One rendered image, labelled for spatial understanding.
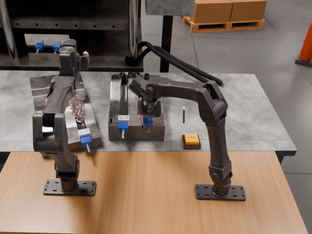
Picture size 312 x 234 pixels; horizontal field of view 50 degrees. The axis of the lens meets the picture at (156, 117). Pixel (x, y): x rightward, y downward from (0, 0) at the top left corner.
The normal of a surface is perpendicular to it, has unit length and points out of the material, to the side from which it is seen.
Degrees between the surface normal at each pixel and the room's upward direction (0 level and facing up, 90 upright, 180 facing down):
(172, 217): 0
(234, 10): 90
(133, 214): 0
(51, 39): 90
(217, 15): 90
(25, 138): 0
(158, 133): 90
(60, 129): 63
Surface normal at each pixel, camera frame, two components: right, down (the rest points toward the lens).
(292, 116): 0.05, -0.79
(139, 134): 0.06, 0.61
